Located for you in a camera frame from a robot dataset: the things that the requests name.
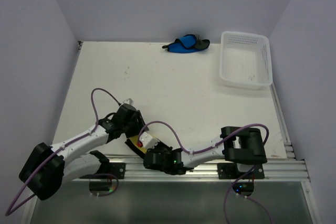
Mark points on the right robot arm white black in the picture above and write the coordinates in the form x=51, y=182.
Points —
x=239, y=145

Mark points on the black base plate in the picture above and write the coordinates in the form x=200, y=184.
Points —
x=116, y=169
x=233, y=171

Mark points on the aluminium mounting rail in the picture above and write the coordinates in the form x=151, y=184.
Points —
x=274, y=170

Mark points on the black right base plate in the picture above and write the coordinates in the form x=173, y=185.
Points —
x=233, y=171

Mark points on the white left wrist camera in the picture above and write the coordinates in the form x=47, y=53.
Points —
x=128, y=101

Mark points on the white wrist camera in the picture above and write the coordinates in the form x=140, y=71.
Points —
x=128, y=101
x=147, y=141

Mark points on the white plastic basket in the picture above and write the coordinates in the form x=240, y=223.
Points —
x=245, y=60

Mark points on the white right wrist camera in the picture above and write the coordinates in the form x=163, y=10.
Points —
x=147, y=141

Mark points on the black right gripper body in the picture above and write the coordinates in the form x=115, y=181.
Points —
x=159, y=150

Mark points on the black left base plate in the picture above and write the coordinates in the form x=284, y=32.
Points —
x=116, y=169

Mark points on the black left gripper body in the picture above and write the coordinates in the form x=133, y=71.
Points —
x=133, y=127

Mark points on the yellow towel black trim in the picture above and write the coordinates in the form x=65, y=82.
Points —
x=132, y=144

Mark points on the blue towel dark trim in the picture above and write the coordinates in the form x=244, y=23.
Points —
x=189, y=43

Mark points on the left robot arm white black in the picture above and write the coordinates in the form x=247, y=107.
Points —
x=48, y=167

